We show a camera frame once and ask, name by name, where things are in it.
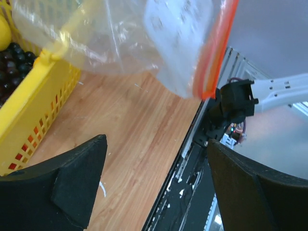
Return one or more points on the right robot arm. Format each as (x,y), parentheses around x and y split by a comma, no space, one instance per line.
(240,99)

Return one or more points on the yellow plastic basket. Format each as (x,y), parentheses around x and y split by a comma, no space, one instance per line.
(29,112)

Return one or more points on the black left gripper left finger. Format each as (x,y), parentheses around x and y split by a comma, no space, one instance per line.
(55,195)

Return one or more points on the clear zip top bag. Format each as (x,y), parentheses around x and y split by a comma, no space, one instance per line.
(181,41)

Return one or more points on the dark grape bunch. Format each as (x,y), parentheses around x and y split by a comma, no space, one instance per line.
(15,64)

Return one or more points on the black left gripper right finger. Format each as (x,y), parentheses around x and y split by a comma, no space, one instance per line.
(254,197)

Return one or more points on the yellow lemon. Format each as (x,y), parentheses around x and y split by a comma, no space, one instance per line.
(5,34)

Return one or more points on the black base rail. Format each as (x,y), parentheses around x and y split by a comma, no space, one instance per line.
(185,198)

